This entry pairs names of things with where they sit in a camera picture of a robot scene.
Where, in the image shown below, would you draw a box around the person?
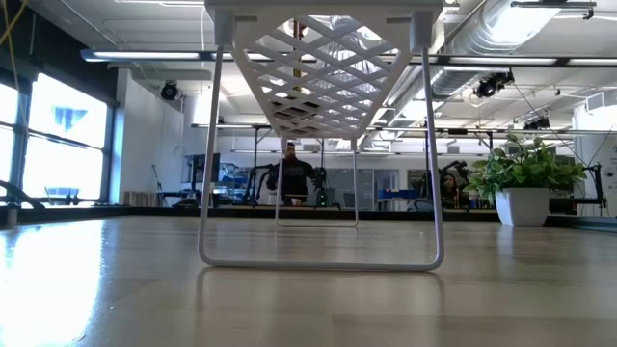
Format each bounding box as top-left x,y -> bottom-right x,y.
264,142 -> 317,207
436,172 -> 462,211

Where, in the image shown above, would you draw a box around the blue storage bins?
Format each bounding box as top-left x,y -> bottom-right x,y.
378,188 -> 420,200

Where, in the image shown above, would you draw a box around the dark background monitor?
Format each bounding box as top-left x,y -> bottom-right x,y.
185,152 -> 221,187

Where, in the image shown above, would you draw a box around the long ceiling light strip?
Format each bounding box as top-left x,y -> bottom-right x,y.
80,47 -> 201,63

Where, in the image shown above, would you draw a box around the green plant in white pot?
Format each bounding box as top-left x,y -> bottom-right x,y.
465,132 -> 589,227

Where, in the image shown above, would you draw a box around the large bright window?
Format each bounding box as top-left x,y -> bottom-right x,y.
0,71 -> 120,206

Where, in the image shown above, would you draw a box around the black jointed stand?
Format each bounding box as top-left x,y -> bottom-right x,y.
549,162 -> 607,216

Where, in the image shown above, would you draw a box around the black aluminium table frame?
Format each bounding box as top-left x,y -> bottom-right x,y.
0,204 -> 617,232

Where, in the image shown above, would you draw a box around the white lattice wire shelf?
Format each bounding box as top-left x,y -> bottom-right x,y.
197,0 -> 445,272

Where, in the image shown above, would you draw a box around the black ceiling camera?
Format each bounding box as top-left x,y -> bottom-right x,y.
473,69 -> 516,100

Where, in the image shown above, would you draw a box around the silver ventilation duct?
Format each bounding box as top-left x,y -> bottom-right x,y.
363,0 -> 563,148

